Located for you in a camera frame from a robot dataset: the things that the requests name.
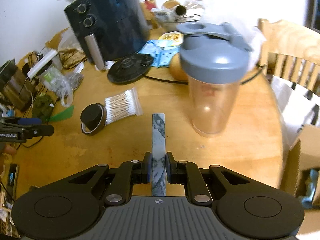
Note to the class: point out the marble pattern nail clipper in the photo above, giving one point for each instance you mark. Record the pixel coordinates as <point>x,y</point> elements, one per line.
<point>158,155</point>

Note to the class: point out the black smartphone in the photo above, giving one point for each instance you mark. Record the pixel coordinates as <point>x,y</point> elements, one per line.
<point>12,182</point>

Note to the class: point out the green net bag of nuts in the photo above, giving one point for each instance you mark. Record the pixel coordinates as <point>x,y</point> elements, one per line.
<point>43,107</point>

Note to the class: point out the white long handheld device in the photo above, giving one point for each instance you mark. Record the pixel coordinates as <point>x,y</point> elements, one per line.
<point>38,66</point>

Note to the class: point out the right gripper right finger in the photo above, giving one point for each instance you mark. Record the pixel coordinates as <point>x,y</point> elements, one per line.
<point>189,175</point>

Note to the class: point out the yellow wipes pack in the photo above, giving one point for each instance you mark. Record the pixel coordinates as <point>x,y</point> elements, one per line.
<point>175,37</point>

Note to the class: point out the clear plastic bag of seeds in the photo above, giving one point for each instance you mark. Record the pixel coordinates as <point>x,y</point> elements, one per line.
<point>62,85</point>

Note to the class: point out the dark blue air fryer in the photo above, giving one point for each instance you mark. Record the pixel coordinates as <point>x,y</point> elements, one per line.
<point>119,26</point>

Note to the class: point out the wooden chair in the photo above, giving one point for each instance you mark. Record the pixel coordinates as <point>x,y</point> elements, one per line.
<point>291,52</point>

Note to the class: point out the black kettle base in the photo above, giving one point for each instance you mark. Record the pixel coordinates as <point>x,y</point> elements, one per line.
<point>130,69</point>

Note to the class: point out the bag of cotton swabs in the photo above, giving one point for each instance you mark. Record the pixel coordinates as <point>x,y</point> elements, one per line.
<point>122,105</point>

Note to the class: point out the black round cap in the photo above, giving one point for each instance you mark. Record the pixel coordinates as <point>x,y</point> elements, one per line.
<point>92,116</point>

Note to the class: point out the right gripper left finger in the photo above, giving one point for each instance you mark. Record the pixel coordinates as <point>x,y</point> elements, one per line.
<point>122,179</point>

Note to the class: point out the blue wet wipes pack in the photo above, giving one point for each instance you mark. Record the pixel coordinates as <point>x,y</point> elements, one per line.
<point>162,52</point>

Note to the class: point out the orange fruit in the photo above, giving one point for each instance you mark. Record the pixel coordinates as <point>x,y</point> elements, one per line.
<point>176,70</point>

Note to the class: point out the stainless steel electric kettle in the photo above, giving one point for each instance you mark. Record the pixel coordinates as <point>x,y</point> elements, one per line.
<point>15,86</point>

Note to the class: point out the glass bowl with clutter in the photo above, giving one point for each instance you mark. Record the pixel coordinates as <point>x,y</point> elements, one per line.
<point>172,13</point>

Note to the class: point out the clear shaker bottle grey lid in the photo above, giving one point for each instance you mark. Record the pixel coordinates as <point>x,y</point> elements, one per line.
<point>215,59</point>

